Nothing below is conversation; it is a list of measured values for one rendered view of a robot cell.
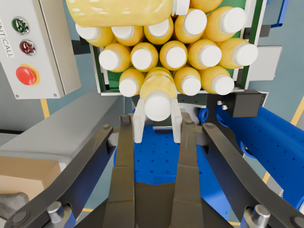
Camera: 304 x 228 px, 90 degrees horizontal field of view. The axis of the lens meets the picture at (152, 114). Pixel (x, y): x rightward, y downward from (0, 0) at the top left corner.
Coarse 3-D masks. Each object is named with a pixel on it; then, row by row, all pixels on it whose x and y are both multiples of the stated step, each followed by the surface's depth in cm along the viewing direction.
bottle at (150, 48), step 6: (144, 42) 34; (138, 48) 32; (144, 48) 31; (150, 48) 32; (156, 48) 39; (132, 54) 33; (150, 54) 32; (156, 54) 34; (156, 60) 34; (150, 66) 33
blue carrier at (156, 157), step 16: (144, 128) 46; (144, 144) 38; (160, 144) 38; (176, 144) 38; (144, 160) 33; (160, 160) 33; (176, 160) 33; (144, 176) 29; (160, 176) 29; (208, 176) 28; (208, 192) 25; (224, 208) 28
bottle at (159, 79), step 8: (152, 72) 30; (160, 72) 28; (168, 72) 32; (144, 80) 29; (152, 80) 24; (160, 80) 24; (168, 80) 25; (144, 88) 24; (152, 88) 23; (160, 88) 23; (168, 88) 23; (144, 96) 24; (168, 96) 23; (176, 96) 25
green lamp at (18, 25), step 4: (12, 20) 26; (16, 20) 26; (20, 20) 26; (12, 24) 26; (16, 24) 26; (20, 24) 26; (24, 24) 26; (16, 28) 26; (20, 28) 26; (24, 28) 26; (20, 32) 27
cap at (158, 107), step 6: (150, 96) 21; (156, 96) 21; (162, 96) 21; (150, 102) 21; (156, 102) 21; (162, 102) 21; (168, 102) 21; (144, 108) 21; (150, 108) 21; (156, 108) 21; (162, 108) 21; (168, 108) 21; (150, 114) 22; (156, 114) 22; (162, 114) 22; (168, 114) 22; (156, 120) 22
